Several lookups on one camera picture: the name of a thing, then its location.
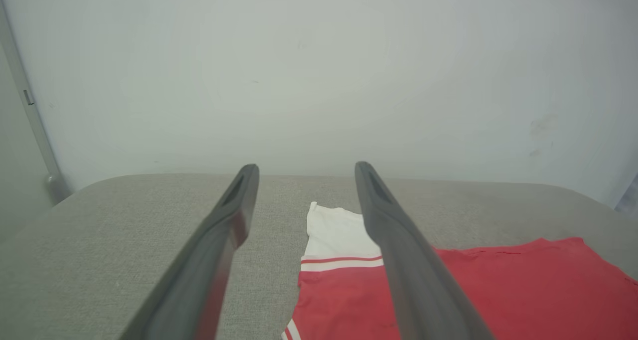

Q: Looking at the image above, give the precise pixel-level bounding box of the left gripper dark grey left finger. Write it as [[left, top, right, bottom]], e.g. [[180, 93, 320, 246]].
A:
[[119, 164, 260, 340]]

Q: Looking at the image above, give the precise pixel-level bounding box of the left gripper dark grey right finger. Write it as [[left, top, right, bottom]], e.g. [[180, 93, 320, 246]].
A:
[[354, 161, 495, 340]]

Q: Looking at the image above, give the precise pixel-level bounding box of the red and white jersey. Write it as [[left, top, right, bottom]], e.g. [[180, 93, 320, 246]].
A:
[[281, 201, 638, 340]]

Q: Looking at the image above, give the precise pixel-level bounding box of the grey fabric sofa seat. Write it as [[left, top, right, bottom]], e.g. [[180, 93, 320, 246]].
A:
[[0, 173, 638, 340]]

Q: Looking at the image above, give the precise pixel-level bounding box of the grey metal pole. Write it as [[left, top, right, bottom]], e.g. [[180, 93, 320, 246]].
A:
[[0, 1, 71, 206]]

